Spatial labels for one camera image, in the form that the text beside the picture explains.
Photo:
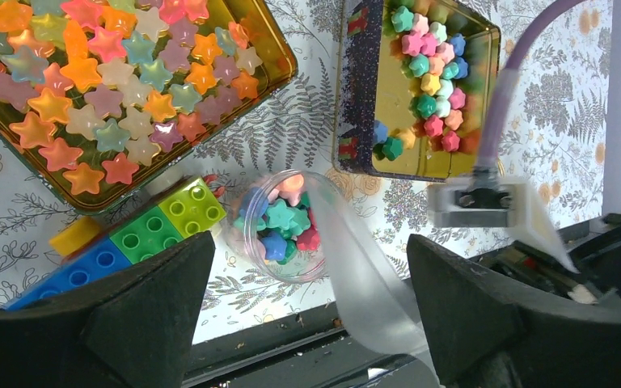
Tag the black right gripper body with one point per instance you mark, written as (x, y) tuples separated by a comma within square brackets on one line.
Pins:
[(594, 247)]

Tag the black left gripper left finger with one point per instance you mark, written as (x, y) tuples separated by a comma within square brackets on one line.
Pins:
[(133, 328)]

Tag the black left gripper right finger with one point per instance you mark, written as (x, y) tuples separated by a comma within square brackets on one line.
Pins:
[(485, 329)]

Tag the clear plastic scoop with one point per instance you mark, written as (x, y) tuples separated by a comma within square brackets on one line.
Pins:
[(377, 308)]

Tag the gold tin star candies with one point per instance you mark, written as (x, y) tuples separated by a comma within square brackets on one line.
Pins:
[(373, 85)]

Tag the gold tin pastel candies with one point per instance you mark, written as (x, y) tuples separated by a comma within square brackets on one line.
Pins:
[(99, 97)]

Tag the colourful toy block truck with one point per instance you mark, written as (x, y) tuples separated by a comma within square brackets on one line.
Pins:
[(90, 252)]

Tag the floral tablecloth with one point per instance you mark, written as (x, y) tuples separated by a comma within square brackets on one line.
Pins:
[(554, 136)]

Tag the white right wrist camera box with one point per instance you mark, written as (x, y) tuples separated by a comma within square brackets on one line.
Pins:
[(510, 203)]

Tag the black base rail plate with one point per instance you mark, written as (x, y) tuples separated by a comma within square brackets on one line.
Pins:
[(309, 349)]

